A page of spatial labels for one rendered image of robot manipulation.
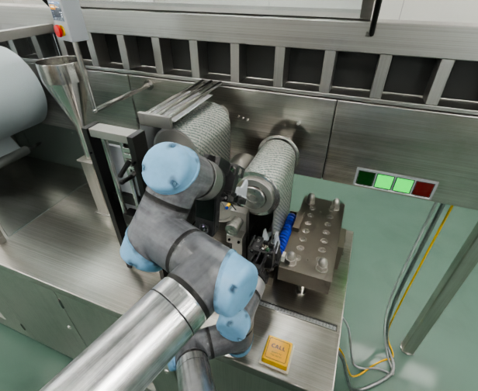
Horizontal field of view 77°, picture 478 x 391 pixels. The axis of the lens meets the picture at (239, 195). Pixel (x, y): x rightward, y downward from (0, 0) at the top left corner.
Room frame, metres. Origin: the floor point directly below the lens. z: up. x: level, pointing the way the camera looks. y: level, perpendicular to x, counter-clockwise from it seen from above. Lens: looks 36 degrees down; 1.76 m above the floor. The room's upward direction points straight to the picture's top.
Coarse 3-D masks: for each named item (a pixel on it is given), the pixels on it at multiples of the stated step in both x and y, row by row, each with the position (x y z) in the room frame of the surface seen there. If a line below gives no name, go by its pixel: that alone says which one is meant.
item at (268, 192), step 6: (252, 180) 0.68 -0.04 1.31; (258, 180) 0.68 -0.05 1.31; (240, 186) 0.70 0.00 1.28; (258, 186) 0.68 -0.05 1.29; (264, 186) 0.67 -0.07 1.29; (270, 192) 0.66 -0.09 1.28; (270, 198) 0.66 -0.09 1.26; (270, 204) 0.66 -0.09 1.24; (252, 210) 0.68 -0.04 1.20; (258, 210) 0.67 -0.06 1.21; (264, 210) 0.67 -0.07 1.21
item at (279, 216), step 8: (288, 184) 0.82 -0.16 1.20; (288, 192) 0.84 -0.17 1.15; (280, 200) 0.73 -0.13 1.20; (288, 200) 0.85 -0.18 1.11; (280, 208) 0.74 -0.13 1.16; (288, 208) 0.87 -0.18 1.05; (280, 216) 0.75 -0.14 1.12; (272, 224) 0.67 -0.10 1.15; (280, 224) 0.77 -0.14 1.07; (272, 232) 0.67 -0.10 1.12
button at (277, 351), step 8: (272, 336) 0.45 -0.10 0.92; (272, 344) 0.43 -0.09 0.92; (280, 344) 0.43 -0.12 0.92; (288, 344) 0.43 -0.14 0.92; (264, 352) 0.41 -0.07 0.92; (272, 352) 0.41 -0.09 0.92; (280, 352) 0.41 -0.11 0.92; (288, 352) 0.41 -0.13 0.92; (264, 360) 0.39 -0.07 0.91; (272, 360) 0.39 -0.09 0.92; (280, 360) 0.39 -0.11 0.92; (288, 360) 0.39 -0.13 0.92; (280, 368) 0.37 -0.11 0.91
